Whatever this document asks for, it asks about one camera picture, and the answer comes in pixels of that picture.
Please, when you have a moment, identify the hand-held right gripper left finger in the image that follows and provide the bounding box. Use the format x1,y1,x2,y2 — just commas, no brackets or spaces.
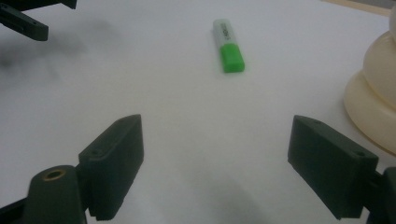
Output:
78,114,145,222

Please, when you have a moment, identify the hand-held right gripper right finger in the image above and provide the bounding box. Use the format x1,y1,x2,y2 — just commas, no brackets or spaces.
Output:
287,114,380,220

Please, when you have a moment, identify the cream ribbed pen holder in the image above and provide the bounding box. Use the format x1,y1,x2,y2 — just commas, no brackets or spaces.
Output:
344,4,396,157

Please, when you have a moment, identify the light wooden table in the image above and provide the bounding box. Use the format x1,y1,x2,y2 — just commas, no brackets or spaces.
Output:
320,0,393,17

